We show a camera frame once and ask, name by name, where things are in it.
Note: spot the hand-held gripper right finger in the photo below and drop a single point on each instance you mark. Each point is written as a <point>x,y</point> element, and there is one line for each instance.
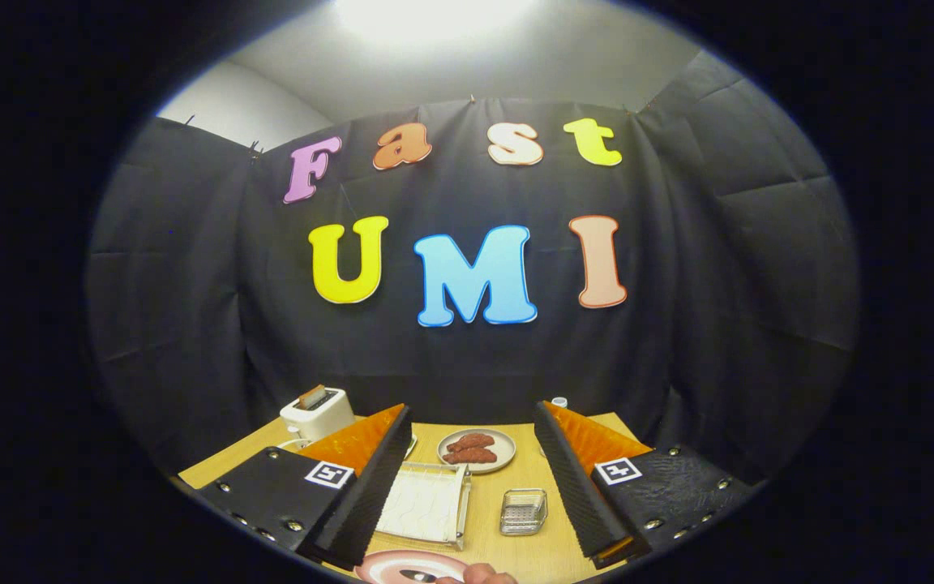
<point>580,495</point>

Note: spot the brown toast slice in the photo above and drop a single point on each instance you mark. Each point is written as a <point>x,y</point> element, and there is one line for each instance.
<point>311,397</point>

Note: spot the beige plate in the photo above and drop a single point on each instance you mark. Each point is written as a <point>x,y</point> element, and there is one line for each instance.
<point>506,448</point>

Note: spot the red meat piece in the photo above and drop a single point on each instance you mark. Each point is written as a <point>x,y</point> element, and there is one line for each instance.
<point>471,442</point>
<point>471,457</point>

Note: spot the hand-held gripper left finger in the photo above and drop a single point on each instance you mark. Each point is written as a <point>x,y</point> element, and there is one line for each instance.
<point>370,495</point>

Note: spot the pink plate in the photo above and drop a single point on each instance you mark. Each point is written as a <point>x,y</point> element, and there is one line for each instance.
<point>386,568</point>

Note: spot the white toaster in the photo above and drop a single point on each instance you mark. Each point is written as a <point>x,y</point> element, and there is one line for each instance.
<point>321,420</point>

